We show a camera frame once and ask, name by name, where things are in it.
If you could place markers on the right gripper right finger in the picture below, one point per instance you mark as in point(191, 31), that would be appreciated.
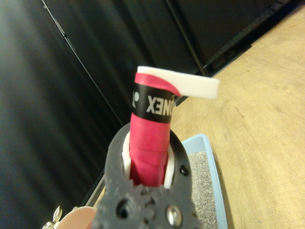
point(182, 190)

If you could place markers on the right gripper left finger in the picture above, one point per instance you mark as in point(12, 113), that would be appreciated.
point(114, 190)

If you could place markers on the black curtain stand pole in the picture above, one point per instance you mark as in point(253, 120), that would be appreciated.
point(188, 40)

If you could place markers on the blue litter tray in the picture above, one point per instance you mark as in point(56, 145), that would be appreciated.
point(205, 190)

